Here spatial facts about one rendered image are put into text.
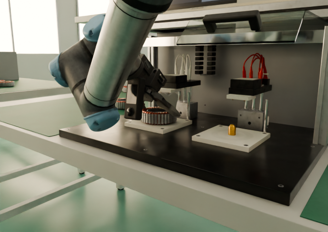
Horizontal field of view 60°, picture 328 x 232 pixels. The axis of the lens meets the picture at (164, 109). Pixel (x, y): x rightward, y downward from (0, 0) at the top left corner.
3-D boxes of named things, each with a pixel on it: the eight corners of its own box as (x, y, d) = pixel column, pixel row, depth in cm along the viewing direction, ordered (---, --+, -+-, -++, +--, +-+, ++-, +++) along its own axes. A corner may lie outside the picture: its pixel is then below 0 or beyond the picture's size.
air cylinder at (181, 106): (189, 119, 95) (190, 103, 94) (171, 116, 100) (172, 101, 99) (197, 117, 99) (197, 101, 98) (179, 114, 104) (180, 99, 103)
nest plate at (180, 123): (163, 134, 78) (163, 129, 78) (124, 125, 87) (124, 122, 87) (192, 124, 90) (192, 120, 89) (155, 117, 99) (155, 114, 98)
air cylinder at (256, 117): (261, 131, 81) (263, 112, 80) (236, 127, 85) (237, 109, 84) (267, 127, 85) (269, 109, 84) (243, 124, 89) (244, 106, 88)
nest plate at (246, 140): (248, 152, 63) (249, 147, 63) (191, 140, 72) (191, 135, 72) (270, 137, 75) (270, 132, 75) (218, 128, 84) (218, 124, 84)
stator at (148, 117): (161, 127, 80) (161, 114, 80) (133, 122, 87) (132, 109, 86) (183, 120, 89) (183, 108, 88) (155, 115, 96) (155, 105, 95)
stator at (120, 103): (108, 108, 124) (108, 100, 124) (120, 105, 135) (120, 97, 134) (131, 110, 121) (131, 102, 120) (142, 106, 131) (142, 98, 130)
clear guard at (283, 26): (294, 42, 47) (297, 4, 46) (175, 45, 61) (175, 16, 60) (327, 46, 72) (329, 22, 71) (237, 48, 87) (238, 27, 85)
